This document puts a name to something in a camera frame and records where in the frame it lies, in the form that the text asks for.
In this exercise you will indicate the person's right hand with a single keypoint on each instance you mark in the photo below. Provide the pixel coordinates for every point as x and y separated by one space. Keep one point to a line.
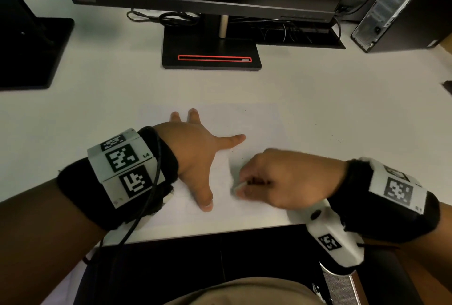
293 177

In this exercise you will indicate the person's left hand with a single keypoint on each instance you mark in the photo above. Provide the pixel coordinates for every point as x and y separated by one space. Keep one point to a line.
194 153

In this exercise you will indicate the white eraser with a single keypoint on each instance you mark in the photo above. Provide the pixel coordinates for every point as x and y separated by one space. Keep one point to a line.
238 189

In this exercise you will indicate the white paper sheet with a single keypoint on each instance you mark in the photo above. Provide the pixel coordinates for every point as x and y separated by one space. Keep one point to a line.
254 117

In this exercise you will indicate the person's left forearm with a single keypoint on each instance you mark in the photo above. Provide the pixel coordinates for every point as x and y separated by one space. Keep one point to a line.
35 244

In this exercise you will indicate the person's khaki clothing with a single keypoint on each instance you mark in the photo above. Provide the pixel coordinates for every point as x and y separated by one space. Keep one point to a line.
247 294

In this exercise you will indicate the white single-marker block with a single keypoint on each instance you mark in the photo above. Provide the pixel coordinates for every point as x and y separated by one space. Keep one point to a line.
378 181

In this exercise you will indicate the white three-marker block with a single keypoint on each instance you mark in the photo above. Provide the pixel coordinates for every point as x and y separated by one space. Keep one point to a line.
99 170

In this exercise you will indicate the black monitor stand red slot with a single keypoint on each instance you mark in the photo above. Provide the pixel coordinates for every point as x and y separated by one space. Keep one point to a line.
197 47

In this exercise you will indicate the round metal bin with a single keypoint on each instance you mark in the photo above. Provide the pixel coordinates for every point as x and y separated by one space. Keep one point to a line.
385 280

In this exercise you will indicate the black flat stand base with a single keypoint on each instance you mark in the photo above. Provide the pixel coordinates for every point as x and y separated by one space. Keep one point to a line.
448 87
28 61

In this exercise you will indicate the black desktop computer tower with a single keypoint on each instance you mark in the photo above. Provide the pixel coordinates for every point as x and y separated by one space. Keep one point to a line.
388 4

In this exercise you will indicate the brown cardboard box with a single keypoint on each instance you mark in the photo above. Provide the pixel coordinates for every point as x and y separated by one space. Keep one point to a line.
445 45

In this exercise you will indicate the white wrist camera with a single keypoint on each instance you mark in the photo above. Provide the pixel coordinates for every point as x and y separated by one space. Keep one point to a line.
347 252

